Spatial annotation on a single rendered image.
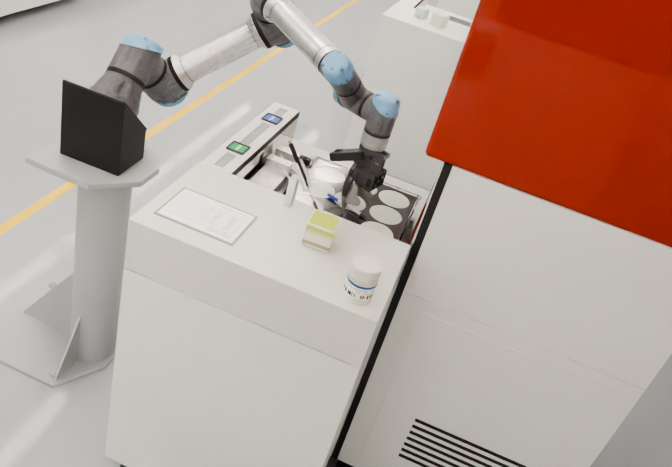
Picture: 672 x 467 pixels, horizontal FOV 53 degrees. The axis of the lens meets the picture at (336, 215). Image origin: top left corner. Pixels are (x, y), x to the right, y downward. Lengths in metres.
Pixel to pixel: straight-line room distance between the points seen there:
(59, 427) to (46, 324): 0.46
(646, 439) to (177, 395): 2.03
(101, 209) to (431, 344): 1.06
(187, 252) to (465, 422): 0.99
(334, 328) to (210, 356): 0.37
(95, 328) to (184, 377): 0.70
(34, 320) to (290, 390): 1.30
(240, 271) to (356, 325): 0.29
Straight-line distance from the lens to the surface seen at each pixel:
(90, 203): 2.15
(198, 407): 1.90
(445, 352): 1.94
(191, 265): 1.60
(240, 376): 1.75
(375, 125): 1.79
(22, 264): 3.02
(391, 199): 2.08
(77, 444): 2.39
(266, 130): 2.15
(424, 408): 2.10
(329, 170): 2.14
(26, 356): 2.62
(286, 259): 1.59
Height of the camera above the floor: 1.91
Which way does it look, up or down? 32 degrees down
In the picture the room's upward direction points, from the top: 17 degrees clockwise
